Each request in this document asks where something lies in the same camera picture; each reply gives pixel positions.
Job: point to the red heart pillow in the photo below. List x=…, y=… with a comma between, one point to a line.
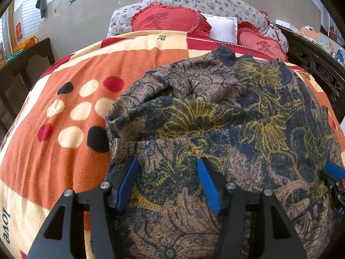
x=167, y=17
x=249, y=36

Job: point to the left red heart pillow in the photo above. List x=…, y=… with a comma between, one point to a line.
x=167, y=17

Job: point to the orange basket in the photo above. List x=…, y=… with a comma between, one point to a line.
x=26, y=44

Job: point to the red wall sticker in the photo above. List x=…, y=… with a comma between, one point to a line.
x=18, y=32

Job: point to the floral padded headboard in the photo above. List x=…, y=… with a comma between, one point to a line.
x=121, y=19

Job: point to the dark wooden side table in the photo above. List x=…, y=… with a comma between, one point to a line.
x=16, y=84

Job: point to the orange patchwork bed blanket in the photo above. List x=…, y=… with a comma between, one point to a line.
x=59, y=139

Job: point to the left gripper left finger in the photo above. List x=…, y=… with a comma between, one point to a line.
x=62, y=234

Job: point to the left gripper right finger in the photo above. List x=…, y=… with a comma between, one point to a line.
x=257, y=219

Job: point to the dark floral patterned garment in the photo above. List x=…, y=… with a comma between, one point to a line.
x=255, y=121

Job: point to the dark carved wooden cabinet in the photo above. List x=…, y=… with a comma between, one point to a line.
x=327, y=71

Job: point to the right red heart pillow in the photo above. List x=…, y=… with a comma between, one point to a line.
x=249, y=36

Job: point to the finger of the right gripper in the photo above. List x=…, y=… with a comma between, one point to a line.
x=333, y=177

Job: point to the white square pillow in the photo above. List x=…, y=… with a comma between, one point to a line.
x=223, y=28

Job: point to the dark hanging cloth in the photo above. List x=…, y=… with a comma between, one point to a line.
x=41, y=5

